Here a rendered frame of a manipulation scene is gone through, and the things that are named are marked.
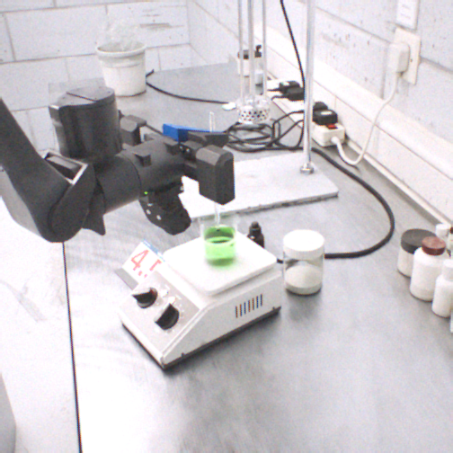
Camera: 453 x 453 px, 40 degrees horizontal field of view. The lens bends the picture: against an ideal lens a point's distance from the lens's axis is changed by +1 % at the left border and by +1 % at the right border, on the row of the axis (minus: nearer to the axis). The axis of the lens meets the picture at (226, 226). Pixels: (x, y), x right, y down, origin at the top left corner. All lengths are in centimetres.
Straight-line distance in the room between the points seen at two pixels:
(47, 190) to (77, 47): 256
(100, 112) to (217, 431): 37
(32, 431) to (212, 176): 36
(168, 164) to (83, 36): 248
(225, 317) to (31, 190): 33
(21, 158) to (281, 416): 41
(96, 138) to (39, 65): 255
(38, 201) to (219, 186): 19
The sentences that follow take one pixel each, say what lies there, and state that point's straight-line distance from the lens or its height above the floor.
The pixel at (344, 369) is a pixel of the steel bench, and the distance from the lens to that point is 81.
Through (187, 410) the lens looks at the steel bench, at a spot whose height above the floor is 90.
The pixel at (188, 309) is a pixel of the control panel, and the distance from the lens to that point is 80.
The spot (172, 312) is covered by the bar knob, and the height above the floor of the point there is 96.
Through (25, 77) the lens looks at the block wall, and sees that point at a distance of 319.
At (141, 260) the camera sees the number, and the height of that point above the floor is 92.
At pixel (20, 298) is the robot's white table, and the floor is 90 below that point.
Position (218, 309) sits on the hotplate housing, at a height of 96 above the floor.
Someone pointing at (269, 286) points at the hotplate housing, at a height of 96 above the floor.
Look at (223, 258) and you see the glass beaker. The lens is 81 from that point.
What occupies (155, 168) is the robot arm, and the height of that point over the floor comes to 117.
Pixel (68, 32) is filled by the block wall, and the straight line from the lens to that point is 314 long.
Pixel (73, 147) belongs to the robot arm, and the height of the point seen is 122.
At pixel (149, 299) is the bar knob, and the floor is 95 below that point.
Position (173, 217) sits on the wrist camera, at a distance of 71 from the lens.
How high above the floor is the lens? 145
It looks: 31 degrees down
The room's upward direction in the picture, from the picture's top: 3 degrees counter-clockwise
